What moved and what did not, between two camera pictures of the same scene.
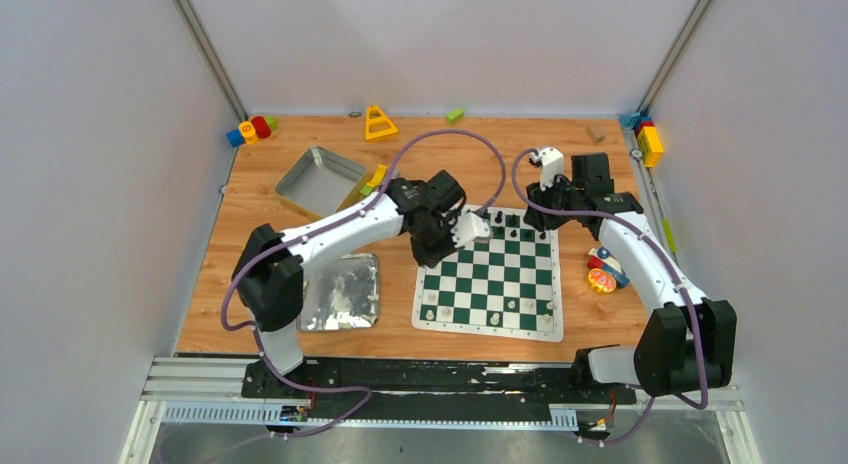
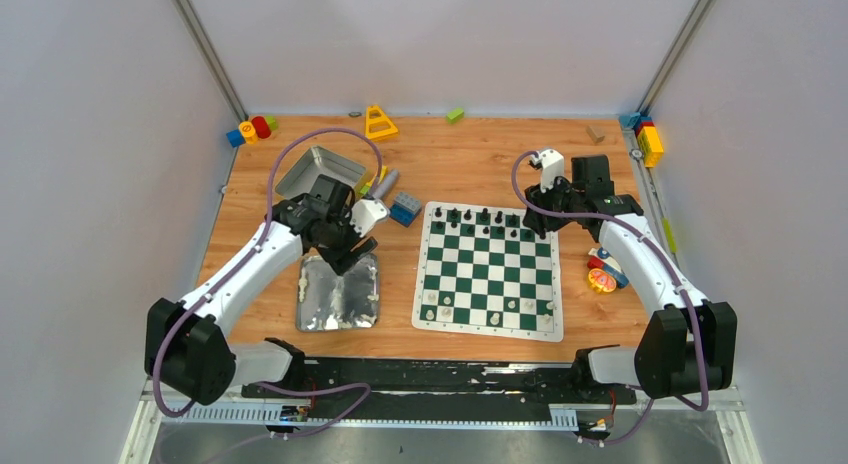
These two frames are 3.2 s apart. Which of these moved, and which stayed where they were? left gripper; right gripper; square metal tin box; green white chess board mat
Moved: left gripper
Stayed: green white chess board mat; square metal tin box; right gripper
